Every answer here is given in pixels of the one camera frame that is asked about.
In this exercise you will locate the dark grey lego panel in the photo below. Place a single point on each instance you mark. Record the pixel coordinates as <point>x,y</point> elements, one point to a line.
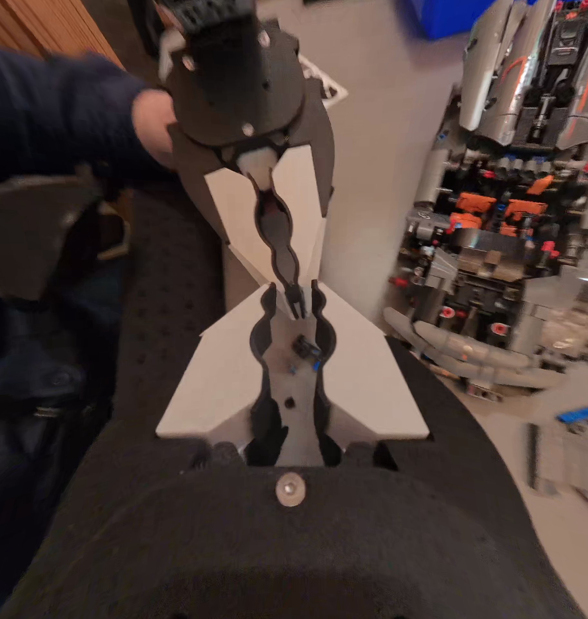
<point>565,459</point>

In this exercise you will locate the black perforated board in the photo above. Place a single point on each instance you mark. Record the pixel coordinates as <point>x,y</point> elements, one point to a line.
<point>168,290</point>

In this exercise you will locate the person's left forearm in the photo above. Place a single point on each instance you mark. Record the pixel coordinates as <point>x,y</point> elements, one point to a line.
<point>57,111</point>

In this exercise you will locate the black chair armrest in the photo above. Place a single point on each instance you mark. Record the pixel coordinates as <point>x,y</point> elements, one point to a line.
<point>28,227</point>

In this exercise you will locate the blue storage bin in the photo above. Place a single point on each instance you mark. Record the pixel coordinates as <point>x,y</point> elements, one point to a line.
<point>444,19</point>

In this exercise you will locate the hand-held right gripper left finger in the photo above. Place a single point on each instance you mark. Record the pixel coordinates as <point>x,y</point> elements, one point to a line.
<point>212,387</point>

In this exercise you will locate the white paper sheet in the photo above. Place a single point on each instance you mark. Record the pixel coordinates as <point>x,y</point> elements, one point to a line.
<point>341,92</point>

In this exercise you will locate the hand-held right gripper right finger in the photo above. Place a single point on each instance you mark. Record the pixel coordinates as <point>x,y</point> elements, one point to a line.
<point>371,387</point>

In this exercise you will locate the person's left hand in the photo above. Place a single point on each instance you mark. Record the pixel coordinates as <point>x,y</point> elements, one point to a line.
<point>153,121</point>

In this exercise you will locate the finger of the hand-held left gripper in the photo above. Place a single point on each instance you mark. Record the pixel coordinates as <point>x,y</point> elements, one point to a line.
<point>231,208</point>
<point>303,193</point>

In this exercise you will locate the lego car model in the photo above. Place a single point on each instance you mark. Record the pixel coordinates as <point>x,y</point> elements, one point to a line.
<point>497,96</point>

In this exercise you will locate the black lego piece blue pin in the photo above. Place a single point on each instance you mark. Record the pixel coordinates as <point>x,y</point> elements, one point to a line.
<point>301,344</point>

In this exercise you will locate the blue lego axle pin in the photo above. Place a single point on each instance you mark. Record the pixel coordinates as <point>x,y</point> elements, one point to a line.
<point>579,414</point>

